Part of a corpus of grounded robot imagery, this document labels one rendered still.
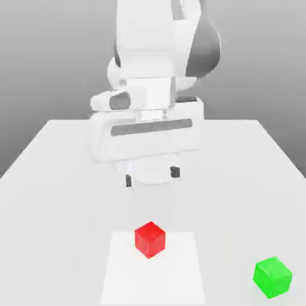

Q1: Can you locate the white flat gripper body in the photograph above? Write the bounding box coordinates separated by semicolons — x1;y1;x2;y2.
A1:
88;99;206;165

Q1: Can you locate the small red cube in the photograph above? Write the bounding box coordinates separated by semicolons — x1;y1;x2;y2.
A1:
134;221;166;259

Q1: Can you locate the small green cube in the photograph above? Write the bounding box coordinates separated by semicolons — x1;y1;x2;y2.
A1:
252;256;293;299

